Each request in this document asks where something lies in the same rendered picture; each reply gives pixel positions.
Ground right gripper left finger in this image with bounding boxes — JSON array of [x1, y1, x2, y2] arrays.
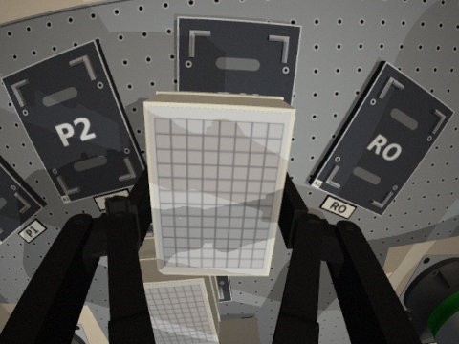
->
[[0, 164, 156, 344]]

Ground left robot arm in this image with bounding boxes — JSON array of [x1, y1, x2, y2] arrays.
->
[[72, 333, 85, 344]]

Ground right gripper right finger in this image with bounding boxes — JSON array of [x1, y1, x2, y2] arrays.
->
[[272, 173, 422, 344]]

